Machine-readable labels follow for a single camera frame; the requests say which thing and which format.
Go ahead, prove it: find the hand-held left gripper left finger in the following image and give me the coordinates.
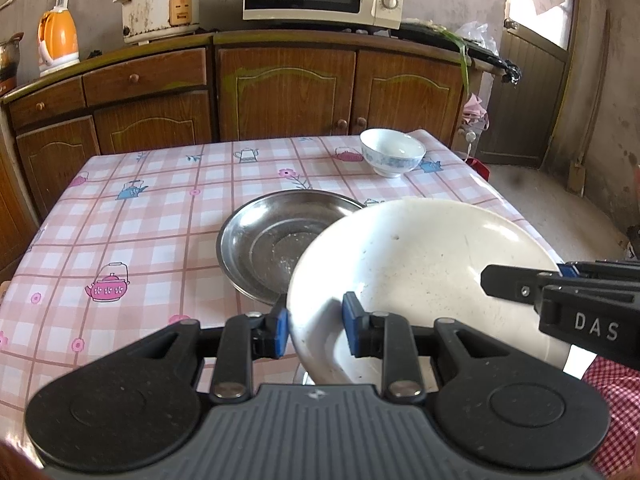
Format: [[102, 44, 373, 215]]
[[95, 307, 289, 405]]

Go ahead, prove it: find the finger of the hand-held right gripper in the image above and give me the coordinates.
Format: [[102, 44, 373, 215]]
[[560, 260, 640, 281], [481, 265, 640, 306]]

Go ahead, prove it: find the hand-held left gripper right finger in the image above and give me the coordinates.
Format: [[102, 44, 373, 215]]
[[342, 292, 543, 403]]

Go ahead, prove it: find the large steel plate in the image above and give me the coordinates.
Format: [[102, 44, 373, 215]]
[[216, 190, 367, 307]]

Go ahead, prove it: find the large white bowl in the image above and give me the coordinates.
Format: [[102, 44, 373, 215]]
[[286, 197, 572, 387]]

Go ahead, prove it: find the small steel plate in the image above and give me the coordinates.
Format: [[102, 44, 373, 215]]
[[220, 191, 363, 301]]

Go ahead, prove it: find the small blue-patterned white bowl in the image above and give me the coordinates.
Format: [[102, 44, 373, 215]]
[[359, 128, 427, 179]]

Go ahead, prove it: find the red checked garment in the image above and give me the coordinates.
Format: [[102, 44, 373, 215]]
[[582, 355, 640, 480]]

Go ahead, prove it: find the red bag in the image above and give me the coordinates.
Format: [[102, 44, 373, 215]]
[[465, 156, 493, 182]]

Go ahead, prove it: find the pink checked tablecloth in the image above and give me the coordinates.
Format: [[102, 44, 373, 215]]
[[0, 129, 568, 451]]

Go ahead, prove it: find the brown door with window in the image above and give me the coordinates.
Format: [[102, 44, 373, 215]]
[[474, 0, 583, 168]]

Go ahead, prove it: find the pink cloth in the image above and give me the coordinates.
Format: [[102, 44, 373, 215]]
[[462, 92, 490, 127]]

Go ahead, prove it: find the black cloth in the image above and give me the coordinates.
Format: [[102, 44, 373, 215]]
[[495, 57, 523, 83]]

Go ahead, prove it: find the wooden cabinet door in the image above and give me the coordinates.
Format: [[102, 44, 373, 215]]
[[217, 47, 358, 142], [354, 50, 466, 143], [15, 115, 101, 206], [93, 90, 215, 156], [0, 130, 41, 271]]

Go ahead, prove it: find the green onion stalk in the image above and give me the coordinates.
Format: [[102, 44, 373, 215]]
[[440, 30, 473, 91]]

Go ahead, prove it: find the wooden kitchen cabinet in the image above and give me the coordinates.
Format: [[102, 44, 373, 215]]
[[0, 30, 493, 271]]

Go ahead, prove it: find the clear plastic bag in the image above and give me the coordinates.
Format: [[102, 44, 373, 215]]
[[457, 21, 498, 53]]

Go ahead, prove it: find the black flat appliance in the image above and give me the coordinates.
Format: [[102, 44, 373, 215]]
[[400, 22, 501, 68]]

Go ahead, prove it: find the wide wooden drawer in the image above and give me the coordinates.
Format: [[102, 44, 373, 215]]
[[82, 47, 208, 107]]

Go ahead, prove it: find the narrow wooden drawer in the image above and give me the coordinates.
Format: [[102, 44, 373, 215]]
[[7, 76, 87, 131]]

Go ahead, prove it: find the white rice cooker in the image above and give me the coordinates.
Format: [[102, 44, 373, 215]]
[[113, 0, 203, 44]]

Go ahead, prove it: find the orange electric kettle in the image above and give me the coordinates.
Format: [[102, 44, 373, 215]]
[[37, 7, 81, 78]]

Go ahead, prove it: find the steel pot with lid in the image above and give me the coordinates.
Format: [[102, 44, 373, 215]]
[[0, 32, 25, 78]]

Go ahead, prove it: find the wooden-handled tool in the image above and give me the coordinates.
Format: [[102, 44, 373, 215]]
[[567, 10, 615, 197]]

